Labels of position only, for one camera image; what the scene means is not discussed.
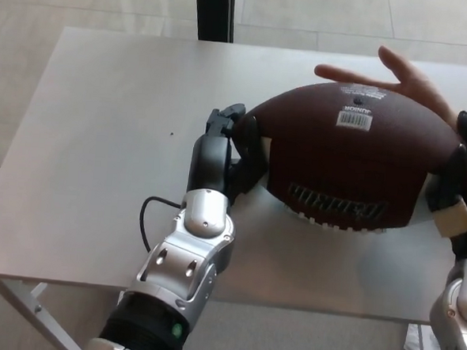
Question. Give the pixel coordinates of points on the brown junior american football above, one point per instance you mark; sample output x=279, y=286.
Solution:
x=337, y=165

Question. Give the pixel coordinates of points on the crumpled white paper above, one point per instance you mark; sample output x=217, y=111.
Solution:
x=411, y=338

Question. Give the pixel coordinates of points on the white slanted desk leg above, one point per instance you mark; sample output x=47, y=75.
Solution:
x=31, y=309

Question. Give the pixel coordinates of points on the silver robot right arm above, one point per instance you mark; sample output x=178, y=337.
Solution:
x=459, y=315

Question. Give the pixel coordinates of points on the bare person hand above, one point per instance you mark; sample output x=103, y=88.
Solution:
x=421, y=85

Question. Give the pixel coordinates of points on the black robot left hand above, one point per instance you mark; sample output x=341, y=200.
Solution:
x=208, y=165

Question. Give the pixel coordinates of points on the black vertical window post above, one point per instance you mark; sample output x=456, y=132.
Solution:
x=215, y=13

